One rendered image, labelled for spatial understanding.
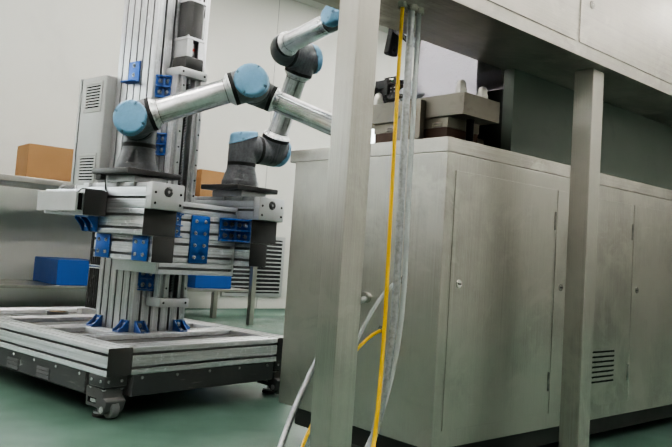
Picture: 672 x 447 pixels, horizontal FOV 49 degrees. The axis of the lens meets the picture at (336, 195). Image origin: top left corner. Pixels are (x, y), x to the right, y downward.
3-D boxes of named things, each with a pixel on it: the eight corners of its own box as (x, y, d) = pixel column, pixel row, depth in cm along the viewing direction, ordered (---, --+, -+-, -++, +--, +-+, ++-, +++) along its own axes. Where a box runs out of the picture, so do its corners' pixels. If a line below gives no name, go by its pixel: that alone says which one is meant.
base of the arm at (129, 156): (106, 169, 262) (108, 141, 263) (142, 174, 274) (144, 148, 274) (130, 168, 252) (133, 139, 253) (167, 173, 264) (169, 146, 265)
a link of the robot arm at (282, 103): (233, 102, 272) (355, 154, 274) (231, 95, 261) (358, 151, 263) (246, 73, 273) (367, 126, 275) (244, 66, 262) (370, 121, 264)
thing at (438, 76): (416, 118, 236) (420, 61, 237) (475, 111, 218) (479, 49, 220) (415, 117, 235) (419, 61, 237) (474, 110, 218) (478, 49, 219)
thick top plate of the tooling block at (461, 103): (395, 134, 236) (396, 115, 237) (499, 123, 206) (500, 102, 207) (359, 125, 225) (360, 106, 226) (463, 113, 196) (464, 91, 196)
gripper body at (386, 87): (396, 75, 238) (370, 80, 247) (395, 101, 238) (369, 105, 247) (412, 80, 244) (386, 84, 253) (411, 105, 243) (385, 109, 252)
